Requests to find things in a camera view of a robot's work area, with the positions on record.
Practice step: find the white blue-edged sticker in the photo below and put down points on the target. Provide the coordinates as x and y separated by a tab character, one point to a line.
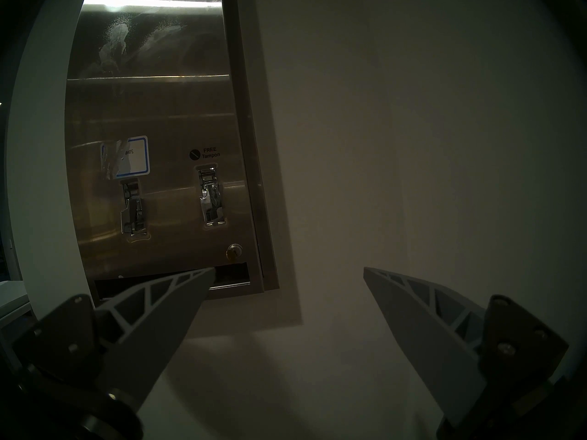
130	155

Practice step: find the stainless steel wall dispenser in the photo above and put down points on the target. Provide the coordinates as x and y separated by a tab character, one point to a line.
174	113

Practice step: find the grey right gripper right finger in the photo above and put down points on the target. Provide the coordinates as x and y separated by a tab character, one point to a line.
426	324

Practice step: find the brass dispenser lock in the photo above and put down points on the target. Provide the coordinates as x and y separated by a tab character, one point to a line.
234	252

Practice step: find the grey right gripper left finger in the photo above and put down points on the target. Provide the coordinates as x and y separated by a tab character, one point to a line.
151	324

